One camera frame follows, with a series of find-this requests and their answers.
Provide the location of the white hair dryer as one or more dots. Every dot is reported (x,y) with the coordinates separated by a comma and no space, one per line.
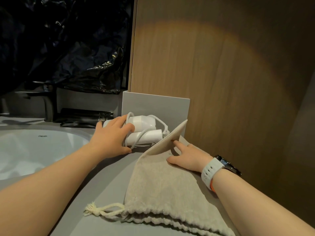
(145,124)

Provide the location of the person's left hand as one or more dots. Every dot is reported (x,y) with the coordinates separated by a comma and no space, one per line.
(110,140)

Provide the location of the black amenity tray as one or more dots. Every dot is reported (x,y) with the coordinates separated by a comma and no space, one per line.
(81,117)

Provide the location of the person's right hand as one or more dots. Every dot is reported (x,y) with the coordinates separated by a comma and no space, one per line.
(192,159)

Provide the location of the black plastic sheet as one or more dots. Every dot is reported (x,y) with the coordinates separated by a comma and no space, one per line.
(64,41)

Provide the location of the person's right thumb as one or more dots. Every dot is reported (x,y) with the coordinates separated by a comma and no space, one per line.
(173,160)

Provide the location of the person's left thumb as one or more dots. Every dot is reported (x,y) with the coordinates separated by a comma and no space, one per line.
(124,151)

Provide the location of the person's left forearm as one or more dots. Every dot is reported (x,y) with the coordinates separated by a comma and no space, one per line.
(44,191)

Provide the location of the grey holder box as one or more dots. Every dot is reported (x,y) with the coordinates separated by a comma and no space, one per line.
(157,106)

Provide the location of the dark faucet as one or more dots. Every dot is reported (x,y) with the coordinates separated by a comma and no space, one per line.
(48,103)

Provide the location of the person's right forearm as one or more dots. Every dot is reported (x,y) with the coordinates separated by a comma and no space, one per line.
(258,208)

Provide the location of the white sink basin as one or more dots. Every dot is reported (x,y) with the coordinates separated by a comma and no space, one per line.
(37,152)

